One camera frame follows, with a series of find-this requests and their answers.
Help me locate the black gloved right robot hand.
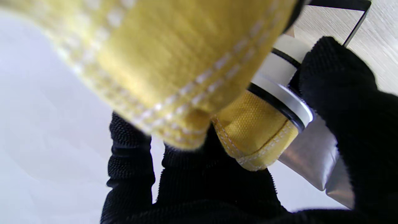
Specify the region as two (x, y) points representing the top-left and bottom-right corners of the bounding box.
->
(99, 36), (398, 224)

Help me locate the yellow canvas sneaker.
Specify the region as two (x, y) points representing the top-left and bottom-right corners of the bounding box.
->
(0, 0), (314, 171)

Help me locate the dark brown leather sofa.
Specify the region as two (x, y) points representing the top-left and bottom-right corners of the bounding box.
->
(278, 115), (355, 209)

